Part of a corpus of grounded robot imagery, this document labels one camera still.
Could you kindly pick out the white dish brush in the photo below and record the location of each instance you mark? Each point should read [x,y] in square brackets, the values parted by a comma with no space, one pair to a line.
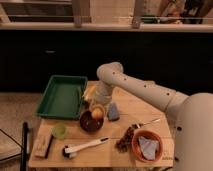
[69,151]

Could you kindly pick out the yellow banana toy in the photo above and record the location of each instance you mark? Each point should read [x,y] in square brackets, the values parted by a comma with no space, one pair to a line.
[88,93]

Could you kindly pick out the green plastic cup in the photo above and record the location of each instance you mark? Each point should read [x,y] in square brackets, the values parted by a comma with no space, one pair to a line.
[59,131]

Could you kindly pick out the green plastic tray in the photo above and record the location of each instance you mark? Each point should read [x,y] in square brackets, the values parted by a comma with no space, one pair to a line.
[62,98]

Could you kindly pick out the brown grape bunch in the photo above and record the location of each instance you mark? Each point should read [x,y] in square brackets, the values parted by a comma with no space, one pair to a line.
[124,143]

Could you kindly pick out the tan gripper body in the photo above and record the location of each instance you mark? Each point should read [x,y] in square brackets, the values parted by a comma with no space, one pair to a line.
[94,106]

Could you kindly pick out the blue sponge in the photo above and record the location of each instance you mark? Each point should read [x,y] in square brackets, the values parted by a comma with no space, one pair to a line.
[113,113]

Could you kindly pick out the yellow apple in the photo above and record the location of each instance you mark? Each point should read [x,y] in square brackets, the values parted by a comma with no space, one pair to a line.
[97,114]

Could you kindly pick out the purple bowl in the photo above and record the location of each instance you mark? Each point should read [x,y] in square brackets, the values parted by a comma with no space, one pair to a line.
[88,123]

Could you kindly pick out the wooden block with black handle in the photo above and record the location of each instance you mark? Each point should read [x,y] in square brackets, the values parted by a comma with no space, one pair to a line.
[41,145]

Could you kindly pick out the black stand pole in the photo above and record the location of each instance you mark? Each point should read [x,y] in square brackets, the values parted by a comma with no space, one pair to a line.
[23,159]

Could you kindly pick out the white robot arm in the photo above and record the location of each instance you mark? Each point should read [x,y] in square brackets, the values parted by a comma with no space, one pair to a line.
[192,114]

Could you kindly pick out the orange bowl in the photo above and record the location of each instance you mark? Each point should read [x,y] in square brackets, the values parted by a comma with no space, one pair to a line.
[136,147]

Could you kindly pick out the grey cloth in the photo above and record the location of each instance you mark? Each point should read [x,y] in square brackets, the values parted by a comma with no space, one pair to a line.
[148,147]

